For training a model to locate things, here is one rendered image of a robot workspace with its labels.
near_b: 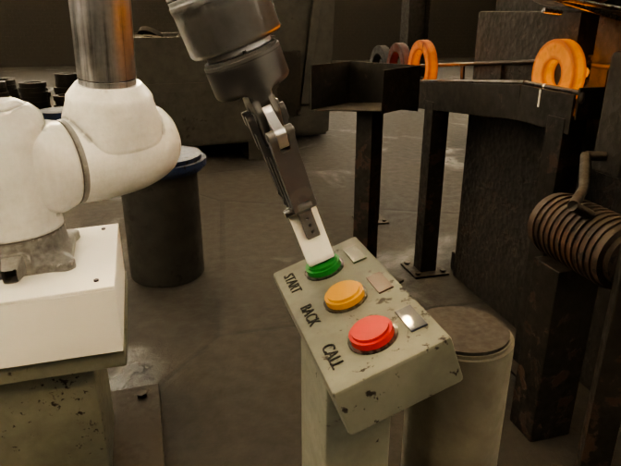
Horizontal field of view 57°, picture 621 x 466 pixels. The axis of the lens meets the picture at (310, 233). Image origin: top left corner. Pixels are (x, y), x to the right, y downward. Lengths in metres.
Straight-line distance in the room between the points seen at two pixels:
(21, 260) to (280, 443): 0.65
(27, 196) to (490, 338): 0.73
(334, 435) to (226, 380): 0.93
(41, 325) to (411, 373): 0.65
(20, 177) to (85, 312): 0.24
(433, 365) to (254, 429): 0.90
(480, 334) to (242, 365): 0.96
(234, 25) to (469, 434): 0.51
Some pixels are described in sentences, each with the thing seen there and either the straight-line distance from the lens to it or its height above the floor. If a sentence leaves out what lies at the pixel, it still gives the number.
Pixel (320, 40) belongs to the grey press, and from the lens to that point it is 4.25.
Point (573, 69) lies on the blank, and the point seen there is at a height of 0.75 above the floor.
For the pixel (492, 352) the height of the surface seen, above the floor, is 0.52.
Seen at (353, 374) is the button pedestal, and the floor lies 0.59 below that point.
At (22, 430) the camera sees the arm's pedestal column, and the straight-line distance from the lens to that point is 1.20.
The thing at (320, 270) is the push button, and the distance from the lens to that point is 0.62.
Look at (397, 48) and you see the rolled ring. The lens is 2.23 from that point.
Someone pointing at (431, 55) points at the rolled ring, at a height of 0.74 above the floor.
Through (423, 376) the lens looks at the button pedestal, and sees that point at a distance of 0.50.
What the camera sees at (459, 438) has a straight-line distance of 0.72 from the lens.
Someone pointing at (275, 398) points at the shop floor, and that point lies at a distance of 1.44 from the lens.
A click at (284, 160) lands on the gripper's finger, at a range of 0.54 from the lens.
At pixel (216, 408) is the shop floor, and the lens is 1.43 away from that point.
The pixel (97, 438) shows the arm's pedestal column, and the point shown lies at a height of 0.13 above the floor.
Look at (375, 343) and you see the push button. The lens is 0.50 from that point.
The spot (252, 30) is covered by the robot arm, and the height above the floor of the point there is 0.85.
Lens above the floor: 0.87
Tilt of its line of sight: 21 degrees down
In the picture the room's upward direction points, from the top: straight up
